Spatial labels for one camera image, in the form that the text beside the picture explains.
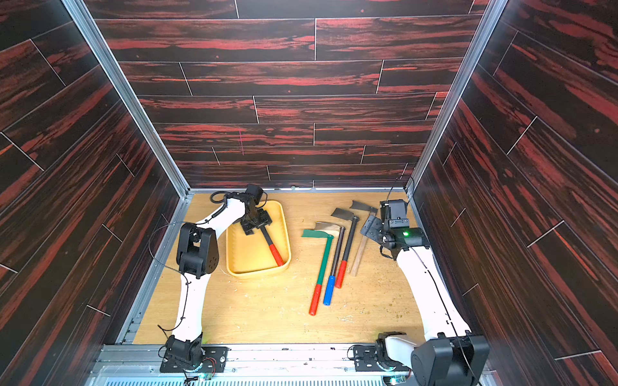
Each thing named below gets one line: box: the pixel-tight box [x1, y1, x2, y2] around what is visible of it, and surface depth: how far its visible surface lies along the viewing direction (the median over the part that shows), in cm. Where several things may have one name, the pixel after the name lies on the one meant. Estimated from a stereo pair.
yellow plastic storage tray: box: [225, 199, 293, 280], surface depth 100 cm
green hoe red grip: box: [300, 229, 334, 317], surface depth 93 cm
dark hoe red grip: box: [330, 207, 360, 289], surface depth 103 cm
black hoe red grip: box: [259, 225, 285, 267], surface depth 95 cm
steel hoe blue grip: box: [314, 221, 347, 307], surface depth 95 cm
